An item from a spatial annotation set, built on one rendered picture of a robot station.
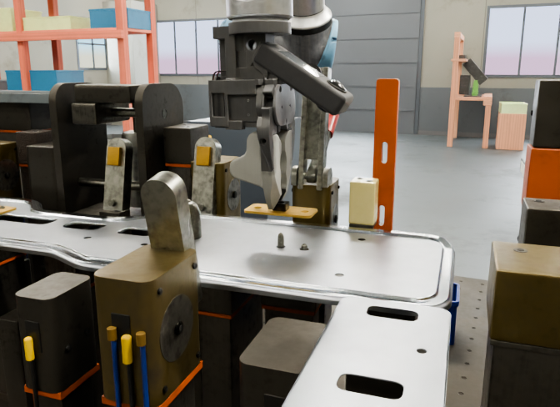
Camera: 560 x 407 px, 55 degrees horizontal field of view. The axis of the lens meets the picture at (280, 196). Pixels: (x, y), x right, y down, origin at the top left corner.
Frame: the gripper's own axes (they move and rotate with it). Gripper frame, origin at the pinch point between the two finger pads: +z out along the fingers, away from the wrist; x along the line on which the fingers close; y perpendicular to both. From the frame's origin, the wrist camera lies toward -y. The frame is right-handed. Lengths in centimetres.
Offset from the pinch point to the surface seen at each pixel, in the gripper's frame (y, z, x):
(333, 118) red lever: -0.9, -7.4, -24.2
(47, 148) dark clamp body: 48, -2, -16
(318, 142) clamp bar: -0.9, -4.8, -14.9
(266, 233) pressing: 3.6, 6.3, -4.6
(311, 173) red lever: -0.1, -0.5, -13.7
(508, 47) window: -86, -55, -1001
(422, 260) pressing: -16.9, 6.6, -0.7
